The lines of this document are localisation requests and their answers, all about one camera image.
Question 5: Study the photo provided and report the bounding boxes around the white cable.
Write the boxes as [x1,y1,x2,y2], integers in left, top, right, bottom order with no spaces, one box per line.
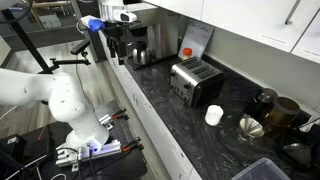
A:
[0,105,18,122]

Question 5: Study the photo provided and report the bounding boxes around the dark metal cone filter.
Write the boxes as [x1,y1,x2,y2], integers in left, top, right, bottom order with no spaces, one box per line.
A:
[282,142,313,168]

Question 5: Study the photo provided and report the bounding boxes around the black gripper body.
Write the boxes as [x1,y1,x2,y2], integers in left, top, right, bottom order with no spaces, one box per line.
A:
[102,25,130,48]

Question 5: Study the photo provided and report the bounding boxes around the silver black four-slot toaster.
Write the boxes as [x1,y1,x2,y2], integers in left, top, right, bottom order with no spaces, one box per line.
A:
[169,56,227,108]

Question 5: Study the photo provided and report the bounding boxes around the orange lid jar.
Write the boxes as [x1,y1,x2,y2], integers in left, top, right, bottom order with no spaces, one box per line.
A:
[181,47,194,62]

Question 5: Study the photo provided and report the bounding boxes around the clear plastic container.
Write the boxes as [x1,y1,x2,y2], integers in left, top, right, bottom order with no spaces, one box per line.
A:
[231,157,292,180]

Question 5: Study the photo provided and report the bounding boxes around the white striped cord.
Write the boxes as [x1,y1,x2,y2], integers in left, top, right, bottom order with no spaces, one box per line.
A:
[298,114,320,133]

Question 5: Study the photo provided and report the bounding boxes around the white base cabinet front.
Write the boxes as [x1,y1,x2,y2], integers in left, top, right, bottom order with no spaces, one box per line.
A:
[98,31,203,180]

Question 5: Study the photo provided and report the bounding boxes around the grey cabinet handle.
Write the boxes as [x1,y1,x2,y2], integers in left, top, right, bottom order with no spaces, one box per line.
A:
[284,0,302,26]

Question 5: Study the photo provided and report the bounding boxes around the brown glass carafe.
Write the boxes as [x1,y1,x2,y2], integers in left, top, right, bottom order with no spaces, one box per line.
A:
[264,96,301,130]

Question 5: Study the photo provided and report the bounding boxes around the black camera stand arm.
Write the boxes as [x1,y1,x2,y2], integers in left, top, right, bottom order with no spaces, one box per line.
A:
[0,8,92,75]

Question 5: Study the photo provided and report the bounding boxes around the black external camera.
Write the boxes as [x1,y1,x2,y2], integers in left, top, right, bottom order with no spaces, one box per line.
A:
[69,39,92,56]

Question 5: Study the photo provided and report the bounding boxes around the white wall cabinets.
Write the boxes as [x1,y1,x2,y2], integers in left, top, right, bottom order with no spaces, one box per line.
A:
[143,0,320,65]

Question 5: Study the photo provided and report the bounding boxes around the black coffee grinder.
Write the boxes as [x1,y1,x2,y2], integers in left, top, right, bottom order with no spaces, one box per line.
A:
[244,87,279,117]

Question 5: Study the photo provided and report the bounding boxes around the black control box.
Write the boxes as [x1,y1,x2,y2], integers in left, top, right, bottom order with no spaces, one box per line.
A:
[0,133,28,158]

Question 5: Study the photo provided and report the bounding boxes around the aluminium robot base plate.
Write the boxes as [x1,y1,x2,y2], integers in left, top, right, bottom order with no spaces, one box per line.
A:
[54,139,122,168]

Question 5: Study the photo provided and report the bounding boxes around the shiny metal funnel dripper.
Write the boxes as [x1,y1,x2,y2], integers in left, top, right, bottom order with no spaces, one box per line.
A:
[238,114,266,142]

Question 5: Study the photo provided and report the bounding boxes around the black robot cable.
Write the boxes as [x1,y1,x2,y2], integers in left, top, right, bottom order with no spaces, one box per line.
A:
[0,0,34,25]

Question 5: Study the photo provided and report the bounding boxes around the white ceramic mug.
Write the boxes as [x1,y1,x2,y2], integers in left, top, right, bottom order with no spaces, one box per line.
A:
[204,104,225,127]

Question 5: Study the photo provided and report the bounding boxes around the black robot cart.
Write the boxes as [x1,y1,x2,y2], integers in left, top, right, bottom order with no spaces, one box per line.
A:
[0,114,148,180]

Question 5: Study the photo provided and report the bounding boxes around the orange black clamp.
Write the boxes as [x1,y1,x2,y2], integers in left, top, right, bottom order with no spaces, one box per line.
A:
[110,107,130,122]
[121,136,145,153]

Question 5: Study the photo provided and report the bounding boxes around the small whiteboard sign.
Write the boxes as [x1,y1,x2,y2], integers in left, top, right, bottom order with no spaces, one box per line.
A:
[178,19,215,60]

